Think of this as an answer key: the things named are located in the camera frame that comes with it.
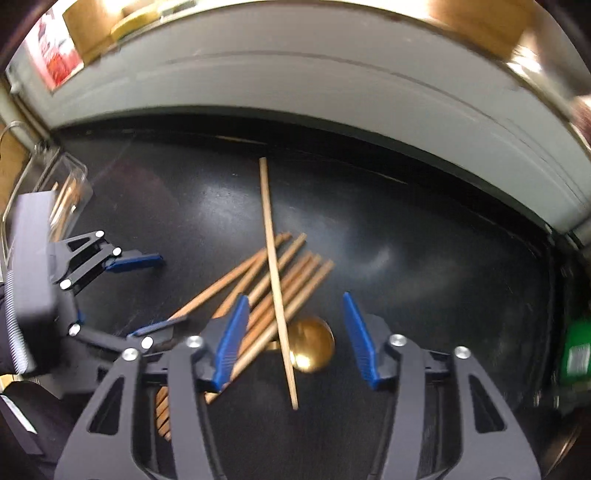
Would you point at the pink dish soap bottle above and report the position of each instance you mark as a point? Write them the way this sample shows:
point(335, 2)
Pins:
point(55, 55)

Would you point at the small bundle of chopsticks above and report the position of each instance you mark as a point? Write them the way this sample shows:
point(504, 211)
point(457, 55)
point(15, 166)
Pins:
point(69, 196)

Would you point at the wooden board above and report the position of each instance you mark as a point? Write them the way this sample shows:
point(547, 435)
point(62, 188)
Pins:
point(9, 175)

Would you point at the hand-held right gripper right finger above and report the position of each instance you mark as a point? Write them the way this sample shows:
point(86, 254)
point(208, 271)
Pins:
point(360, 344)

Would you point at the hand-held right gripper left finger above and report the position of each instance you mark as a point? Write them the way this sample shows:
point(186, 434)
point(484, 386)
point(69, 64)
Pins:
point(231, 344)

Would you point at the pile of brown wooden chopsticks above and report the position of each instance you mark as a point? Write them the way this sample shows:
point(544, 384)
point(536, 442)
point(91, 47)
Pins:
point(295, 288)

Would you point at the yellow sponge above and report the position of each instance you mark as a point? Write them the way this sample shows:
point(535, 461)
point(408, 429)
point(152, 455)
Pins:
point(134, 23)

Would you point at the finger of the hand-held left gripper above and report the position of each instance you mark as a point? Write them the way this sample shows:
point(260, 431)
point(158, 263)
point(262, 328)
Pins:
point(134, 262)
point(154, 328)

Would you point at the green packet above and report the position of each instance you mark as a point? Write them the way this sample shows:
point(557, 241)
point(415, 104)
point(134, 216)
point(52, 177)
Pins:
point(575, 355)

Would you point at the curved metal faucet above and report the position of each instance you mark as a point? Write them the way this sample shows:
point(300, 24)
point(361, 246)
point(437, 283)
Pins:
point(16, 123)

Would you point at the clear plastic tray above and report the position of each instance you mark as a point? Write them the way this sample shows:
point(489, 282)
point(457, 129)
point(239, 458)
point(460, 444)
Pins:
point(74, 173)

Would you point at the steel pot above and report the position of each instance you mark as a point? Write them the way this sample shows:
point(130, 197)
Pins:
point(563, 443)

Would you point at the light single chopstick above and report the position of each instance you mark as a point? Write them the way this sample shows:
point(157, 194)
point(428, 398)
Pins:
point(272, 258)

